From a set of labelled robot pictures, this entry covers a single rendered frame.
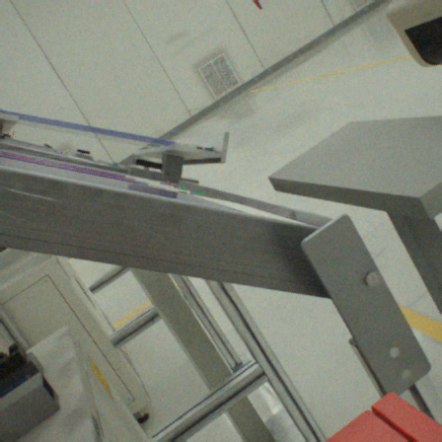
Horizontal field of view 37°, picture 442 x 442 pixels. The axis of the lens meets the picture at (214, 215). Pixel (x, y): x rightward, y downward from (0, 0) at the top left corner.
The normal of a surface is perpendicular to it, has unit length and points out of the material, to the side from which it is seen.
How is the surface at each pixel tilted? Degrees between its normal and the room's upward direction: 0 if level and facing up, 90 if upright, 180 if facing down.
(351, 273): 90
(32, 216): 90
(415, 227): 90
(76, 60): 90
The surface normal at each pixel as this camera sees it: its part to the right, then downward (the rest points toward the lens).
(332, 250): 0.27, 0.11
